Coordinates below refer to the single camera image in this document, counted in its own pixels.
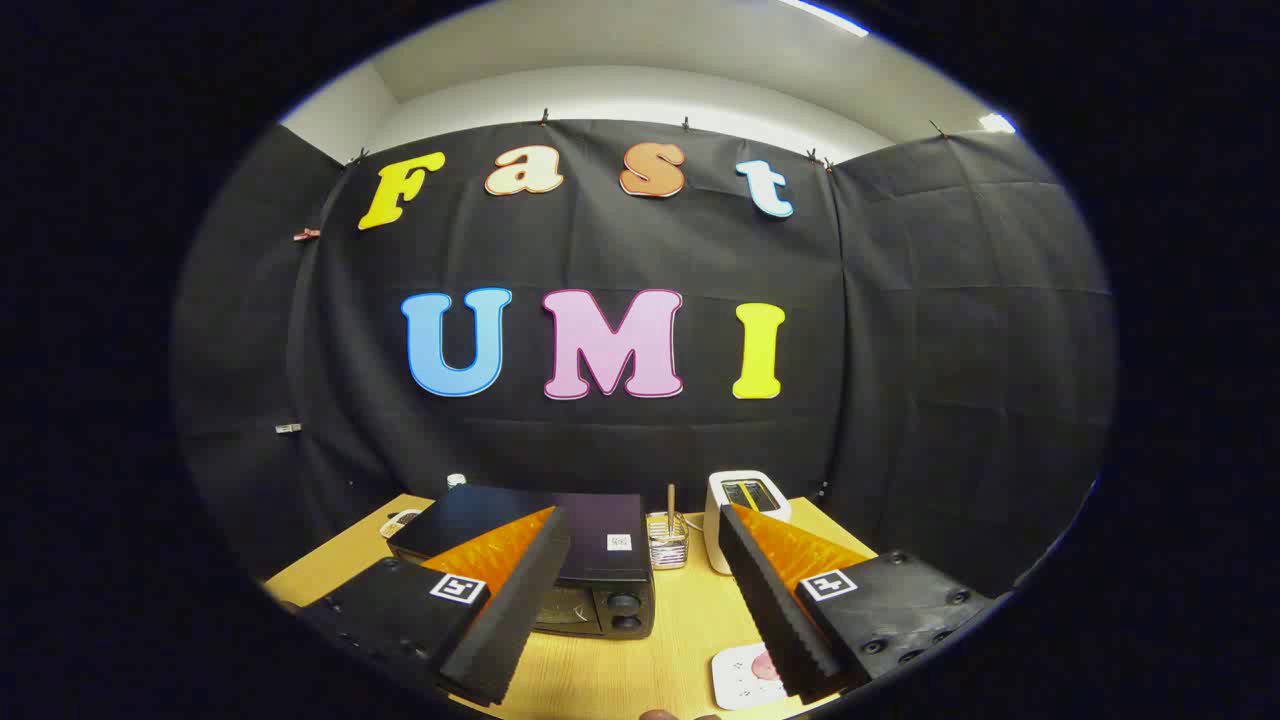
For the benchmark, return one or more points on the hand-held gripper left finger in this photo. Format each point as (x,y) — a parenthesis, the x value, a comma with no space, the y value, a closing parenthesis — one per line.
(520,610)

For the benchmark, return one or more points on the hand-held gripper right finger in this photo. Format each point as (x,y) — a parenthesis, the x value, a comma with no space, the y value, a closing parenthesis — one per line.
(770,610)

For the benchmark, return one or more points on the pink round ham slice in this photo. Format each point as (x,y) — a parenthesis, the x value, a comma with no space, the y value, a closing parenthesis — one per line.
(766,668)

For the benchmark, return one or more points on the white square plate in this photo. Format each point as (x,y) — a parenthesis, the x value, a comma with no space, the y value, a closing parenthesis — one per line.
(735,680)

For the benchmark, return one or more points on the black toaster oven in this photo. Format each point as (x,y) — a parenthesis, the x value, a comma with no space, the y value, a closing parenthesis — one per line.
(600,520)

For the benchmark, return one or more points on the white toaster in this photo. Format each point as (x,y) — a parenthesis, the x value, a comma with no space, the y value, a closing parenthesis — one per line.
(724,484)

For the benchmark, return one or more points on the wooden stick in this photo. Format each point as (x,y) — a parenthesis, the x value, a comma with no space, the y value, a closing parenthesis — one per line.
(671,500)

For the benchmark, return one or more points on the ceiling light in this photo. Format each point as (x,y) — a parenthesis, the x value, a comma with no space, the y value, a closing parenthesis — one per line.
(997,123)

